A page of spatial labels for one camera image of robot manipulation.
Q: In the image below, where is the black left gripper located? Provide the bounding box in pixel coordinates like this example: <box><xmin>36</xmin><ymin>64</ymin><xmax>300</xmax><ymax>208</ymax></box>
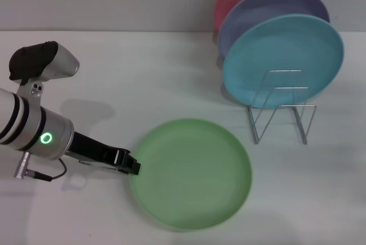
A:
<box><xmin>66</xmin><ymin>131</ymin><xmax>142</xmax><ymax>176</ymax></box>

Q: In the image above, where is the green round plate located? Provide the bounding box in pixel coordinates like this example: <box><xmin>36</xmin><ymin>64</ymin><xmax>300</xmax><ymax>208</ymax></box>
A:
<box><xmin>128</xmin><ymin>117</ymin><xmax>254</xmax><ymax>231</ymax></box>

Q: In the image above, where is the light blue round plate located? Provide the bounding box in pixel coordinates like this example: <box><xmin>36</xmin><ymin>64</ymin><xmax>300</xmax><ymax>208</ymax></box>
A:
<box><xmin>222</xmin><ymin>13</ymin><xmax>345</xmax><ymax>110</ymax></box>

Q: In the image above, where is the purple round plate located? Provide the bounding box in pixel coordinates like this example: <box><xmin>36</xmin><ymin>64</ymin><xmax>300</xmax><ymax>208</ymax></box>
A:
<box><xmin>216</xmin><ymin>0</ymin><xmax>331</xmax><ymax>57</ymax></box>

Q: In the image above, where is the left arm cable with plug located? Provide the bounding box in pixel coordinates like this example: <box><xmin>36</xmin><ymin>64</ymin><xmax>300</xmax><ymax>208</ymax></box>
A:
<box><xmin>13</xmin><ymin>152</ymin><xmax>67</xmax><ymax>183</ymax></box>

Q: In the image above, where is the silver wire plate rack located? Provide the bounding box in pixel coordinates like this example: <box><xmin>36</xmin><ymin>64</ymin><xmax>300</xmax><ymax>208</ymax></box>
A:
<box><xmin>247</xmin><ymin>69</ymin><xmax>317</xmax><ymax>145</ymax></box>

